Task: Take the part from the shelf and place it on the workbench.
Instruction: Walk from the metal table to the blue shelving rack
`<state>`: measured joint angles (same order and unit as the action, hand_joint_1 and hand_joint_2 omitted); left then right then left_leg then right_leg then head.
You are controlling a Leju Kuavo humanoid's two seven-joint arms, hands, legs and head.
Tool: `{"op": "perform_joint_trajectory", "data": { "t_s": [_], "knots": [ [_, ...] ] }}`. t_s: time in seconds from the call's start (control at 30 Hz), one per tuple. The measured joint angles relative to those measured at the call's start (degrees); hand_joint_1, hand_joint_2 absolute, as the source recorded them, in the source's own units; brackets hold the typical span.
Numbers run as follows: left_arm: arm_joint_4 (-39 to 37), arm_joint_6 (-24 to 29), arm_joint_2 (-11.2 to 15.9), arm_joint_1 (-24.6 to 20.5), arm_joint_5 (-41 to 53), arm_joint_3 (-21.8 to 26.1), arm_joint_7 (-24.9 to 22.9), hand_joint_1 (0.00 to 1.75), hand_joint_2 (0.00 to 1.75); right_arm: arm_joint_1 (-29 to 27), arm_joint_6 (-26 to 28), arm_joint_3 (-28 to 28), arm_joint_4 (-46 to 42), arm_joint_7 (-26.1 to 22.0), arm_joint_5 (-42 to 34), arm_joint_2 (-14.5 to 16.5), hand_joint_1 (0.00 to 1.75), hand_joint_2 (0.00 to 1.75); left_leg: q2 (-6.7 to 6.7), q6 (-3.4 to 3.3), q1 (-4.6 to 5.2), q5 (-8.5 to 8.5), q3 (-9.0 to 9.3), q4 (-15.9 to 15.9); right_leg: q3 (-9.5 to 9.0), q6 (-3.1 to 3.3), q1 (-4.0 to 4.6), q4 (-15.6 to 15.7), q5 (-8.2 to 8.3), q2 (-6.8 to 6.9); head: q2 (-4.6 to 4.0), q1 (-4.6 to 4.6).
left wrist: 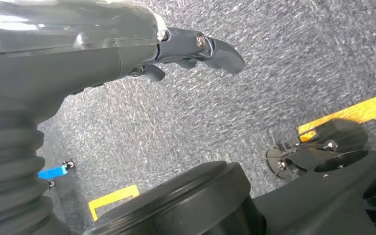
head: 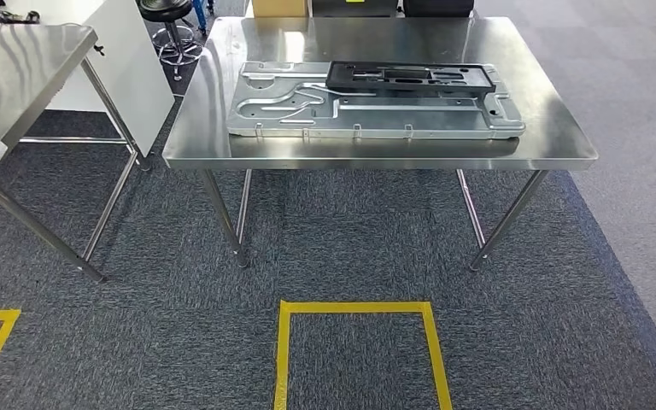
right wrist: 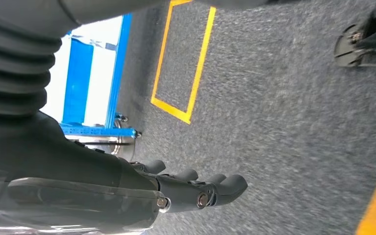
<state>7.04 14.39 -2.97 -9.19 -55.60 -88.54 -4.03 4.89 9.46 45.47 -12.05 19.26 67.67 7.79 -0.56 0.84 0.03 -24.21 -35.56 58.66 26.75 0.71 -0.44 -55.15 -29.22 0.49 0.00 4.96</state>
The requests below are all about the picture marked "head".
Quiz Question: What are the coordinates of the black round stool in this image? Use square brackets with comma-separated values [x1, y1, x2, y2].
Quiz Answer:
[137, 0, 205, 82]

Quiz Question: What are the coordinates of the black plastic plate part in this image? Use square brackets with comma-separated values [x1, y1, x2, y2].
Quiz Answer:
[325, 60, 497, 95]

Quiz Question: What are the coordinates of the black cable bundle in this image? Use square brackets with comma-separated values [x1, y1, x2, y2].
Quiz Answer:
[0, 0, 40, 25]

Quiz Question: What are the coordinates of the black bag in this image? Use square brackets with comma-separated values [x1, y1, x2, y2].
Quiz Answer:
[402, 0, 475, 18]

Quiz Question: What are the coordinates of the white cabinet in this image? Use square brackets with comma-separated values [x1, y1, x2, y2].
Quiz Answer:
[8, 0, 176, 158]

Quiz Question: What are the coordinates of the black case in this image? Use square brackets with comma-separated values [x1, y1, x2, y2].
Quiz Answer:
[311, 0, 400, 18]

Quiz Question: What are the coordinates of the stainless steel workbench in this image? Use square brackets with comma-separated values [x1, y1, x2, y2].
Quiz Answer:
[161, 15, 600, 272]

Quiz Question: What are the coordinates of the brown cardboard box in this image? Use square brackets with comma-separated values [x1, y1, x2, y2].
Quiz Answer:
[251, 0, 311, 18]

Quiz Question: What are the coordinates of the grey stamped metal panel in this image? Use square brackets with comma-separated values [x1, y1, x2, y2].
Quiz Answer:
[225, 60, 527, 141]

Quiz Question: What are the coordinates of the stainless steel table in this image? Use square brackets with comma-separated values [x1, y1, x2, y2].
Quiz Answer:
[0, 22, 154, 284]

